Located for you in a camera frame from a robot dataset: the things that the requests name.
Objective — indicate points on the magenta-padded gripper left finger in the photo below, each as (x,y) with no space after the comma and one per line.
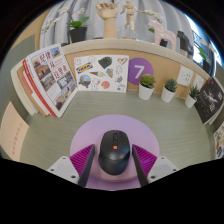
(63,166)

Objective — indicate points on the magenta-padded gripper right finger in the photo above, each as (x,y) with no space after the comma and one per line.
(161,166)

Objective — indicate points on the black computer mouse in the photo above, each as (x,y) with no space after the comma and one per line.
(114,153)

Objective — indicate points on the purple mouse pad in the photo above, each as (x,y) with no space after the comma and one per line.
(133,128)

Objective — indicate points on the colourful picture card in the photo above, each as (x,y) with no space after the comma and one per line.
(219,141)

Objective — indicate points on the small succulent in white pot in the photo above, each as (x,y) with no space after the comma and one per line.
(146,91)
(167,95)
(190,101)

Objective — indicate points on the dark cover book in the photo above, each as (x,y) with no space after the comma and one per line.
(210,100)

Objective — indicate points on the brown book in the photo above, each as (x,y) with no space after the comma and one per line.
(28,90)

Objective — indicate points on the red and white magazine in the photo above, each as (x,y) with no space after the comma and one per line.
(55,78)

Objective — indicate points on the white book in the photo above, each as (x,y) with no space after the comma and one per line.
(18,83)

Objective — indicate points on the wooden desk back shelf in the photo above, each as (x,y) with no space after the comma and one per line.
(166,66)

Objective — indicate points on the purple round number sign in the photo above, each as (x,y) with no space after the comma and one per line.
(140,68)

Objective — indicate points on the white sticker sheet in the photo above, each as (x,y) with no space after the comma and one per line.
(101,73)

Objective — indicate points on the green divider panel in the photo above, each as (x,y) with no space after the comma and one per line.
(13,56)

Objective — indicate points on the black horse figure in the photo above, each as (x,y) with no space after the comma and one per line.
(185,41)

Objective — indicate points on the pink horse figure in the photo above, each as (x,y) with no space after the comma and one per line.
(163,33)

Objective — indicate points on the large glass window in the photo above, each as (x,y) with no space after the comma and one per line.
(196,30)

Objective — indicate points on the grey curtain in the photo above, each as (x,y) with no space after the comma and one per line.
(90,13)

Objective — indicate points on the white wall socket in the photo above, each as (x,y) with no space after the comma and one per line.
(185,76)
(199,81)

